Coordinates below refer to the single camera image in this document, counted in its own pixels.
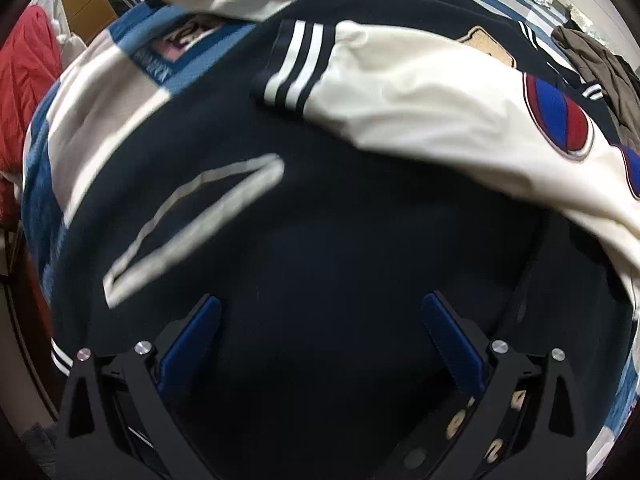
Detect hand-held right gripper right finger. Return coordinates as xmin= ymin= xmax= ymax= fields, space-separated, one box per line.
xmin=420 ymin=290 xmax=591 ymax=480

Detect red cloth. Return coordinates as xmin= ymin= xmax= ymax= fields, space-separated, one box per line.
xmin=0 ymin=5 xmax=63 ymax=231

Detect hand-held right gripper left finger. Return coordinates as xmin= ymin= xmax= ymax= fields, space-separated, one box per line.
xmin=52 ymin=294 xmax=223 ymax=480

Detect blue white checked blanket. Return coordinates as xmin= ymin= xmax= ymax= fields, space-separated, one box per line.
xmin=20 ymin=0 xmax=640 ymax=480

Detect olive brown garment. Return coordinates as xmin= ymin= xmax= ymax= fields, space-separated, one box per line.
xmin=550 ymin=25 xmax=640 ymax=151

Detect navy varsity jacket cream sleeves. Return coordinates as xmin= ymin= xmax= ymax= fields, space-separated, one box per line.
xmin=52 ymin=0 xmax=640 ymax=480

